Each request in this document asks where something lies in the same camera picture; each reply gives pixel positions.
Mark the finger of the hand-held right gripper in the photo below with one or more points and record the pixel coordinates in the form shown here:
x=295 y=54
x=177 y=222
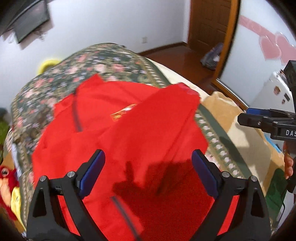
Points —
x=253 y=120
x=257 y=111

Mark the green cloth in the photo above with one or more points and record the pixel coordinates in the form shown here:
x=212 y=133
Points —
x=4 y=129

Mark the yellow round object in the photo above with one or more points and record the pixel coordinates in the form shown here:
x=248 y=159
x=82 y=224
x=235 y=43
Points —
x=47 y=64

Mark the wooden door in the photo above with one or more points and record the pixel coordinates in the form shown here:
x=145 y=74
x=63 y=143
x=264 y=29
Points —
x=208 y=25

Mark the floral blanket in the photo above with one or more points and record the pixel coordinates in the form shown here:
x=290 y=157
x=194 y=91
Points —
x=92 y=62

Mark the white wall socket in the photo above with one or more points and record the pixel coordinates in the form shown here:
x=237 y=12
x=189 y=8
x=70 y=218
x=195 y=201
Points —
x=144 y=40

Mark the red and yellow plush toy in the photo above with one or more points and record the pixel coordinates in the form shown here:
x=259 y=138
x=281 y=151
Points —
x=7 y=185

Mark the wooden door frame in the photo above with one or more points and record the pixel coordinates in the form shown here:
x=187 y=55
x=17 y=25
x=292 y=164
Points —
x=229 y=39

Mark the black wall shelf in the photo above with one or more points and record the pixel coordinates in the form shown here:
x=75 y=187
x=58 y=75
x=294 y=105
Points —
x=13 y=16

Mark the black wall television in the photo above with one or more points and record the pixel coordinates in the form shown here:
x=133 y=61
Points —
x=31 y=22

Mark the tan printed blanket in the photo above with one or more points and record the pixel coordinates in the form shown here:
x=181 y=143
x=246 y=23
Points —
x=242 y=143

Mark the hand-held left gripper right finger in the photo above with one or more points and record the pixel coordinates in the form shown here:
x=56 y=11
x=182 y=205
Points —
x=205 y=172

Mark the white refrigerator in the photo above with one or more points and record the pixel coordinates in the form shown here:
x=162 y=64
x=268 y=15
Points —
x=270 y=92

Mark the cream bedsheet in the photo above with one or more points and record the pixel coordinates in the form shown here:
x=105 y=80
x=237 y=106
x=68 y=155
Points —
x=175 y=71

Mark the red jacket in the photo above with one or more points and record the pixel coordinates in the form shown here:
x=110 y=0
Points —
x=138 y=139

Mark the pink heart wall decals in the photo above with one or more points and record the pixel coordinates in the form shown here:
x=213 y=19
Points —
x=272 y=45

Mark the person's right hand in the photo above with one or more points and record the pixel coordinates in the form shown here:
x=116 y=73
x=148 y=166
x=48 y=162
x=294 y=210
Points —
x=289 y=165

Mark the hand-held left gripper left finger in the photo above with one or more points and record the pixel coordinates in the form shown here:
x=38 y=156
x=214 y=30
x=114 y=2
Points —
x=92 y=172

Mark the grey bag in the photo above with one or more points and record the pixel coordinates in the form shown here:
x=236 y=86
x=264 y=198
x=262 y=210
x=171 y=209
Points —
x=211 y=58

